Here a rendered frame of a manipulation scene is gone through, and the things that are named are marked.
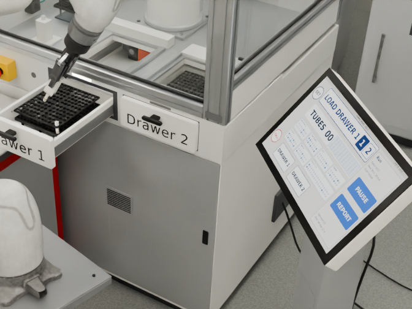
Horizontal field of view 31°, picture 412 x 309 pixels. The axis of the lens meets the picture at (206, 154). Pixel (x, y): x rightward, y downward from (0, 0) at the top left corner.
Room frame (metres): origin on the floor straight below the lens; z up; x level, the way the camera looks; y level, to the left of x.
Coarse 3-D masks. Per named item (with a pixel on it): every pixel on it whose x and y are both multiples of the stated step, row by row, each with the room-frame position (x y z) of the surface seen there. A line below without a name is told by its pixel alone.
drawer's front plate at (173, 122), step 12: (120, 108) 2.07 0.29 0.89; (132, 108) 2.04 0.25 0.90; (144, 108) 2.02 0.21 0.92; (156, 108) 2.01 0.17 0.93; (132, 120) 2.05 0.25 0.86; (168, 120) 1.98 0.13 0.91; (180, 120) 1.96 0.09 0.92; (192, 120) 1.95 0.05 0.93; (144, 132) 2.02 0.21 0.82; (180, 132) 1.96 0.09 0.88; (192, 132) 1.94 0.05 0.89; (180, 144) 1.96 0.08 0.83; (192, 144) 1.94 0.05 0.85
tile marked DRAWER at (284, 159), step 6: (282, 144) 1.72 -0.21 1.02; (276, 150) 1.72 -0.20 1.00; (282, 150) 1.70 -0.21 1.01; (288, 150) 1.69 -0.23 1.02; (276, 156) 1.70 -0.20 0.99; (282, 156) 1.68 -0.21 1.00; (288, 156) 1.67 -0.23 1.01; (282, 162) 1.66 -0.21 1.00; (288, 162) 1.65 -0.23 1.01; (282, 168) 1.65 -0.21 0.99; (288, 168) 1.63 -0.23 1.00
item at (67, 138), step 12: (72, 84) 2.20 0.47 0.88; (84, 84) 2.19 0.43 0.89; (24, 96) 2.09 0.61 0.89; (108, 96) 2.13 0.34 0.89; (12, 108) 2.03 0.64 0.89; (96, 108) 2.05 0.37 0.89; (108, 108) 2.08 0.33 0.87; (12, 120) 2.02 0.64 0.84; (84, 120) 1.97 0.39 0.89; (96, 120) 2.02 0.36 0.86; (72, 132) 1.92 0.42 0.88; (84, 132) 1.97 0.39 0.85; (60, 144) 1.86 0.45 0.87; (72, 144) 1.92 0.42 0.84
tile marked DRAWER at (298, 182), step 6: (294, 168) 1.62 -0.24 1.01; (288, 174) 1.61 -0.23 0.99; (294, 174) 1.60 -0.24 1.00; (300, 174) 1.59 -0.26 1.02; (288, 180) 1.60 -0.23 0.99; (294, 180) 1.58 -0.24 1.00; (300, 180) 1.57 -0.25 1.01; (306, 180) 1.56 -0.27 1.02; (294, 186) 1.56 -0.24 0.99; (300, 186) 1.55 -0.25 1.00; (306, 186) 1.54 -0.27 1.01; (300, 192) 1.54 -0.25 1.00
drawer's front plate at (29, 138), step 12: (0, 120) 1.89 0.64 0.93; (24, 132) 1.85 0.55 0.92; (36, 132) 1.83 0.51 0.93; (0, 144) 1.90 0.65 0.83; (24, 144) 1.85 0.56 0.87; (36, 144) 1.82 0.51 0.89; (48, 144) 1.80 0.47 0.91; (24, 156) 1.85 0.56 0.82; (36, 156) 1.83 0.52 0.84; (48, 156) 1.80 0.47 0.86
